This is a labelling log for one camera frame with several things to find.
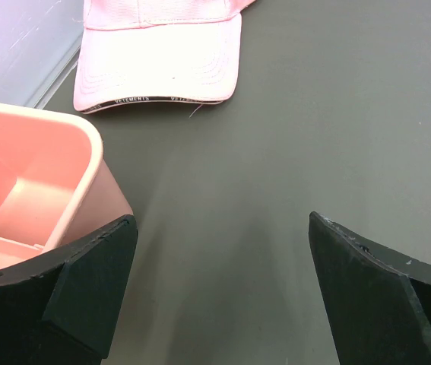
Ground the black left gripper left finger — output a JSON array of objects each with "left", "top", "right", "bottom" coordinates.
[{"left": 0, "top": 214, "right": 138, "bottom": 364}]

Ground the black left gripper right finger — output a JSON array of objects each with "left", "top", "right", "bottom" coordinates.
[{"left": 309, "top": 211, "right": 431, "bottom": 364}]

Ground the pink baseball cap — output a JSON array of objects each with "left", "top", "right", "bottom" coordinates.
[{"left": 73, "top": 0, "right": 251, "bottom": 114}]

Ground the pink divided organizer tray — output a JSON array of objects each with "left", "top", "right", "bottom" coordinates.
[{"left": 0, "top": 103, "right": 132, "bottom": 270}]

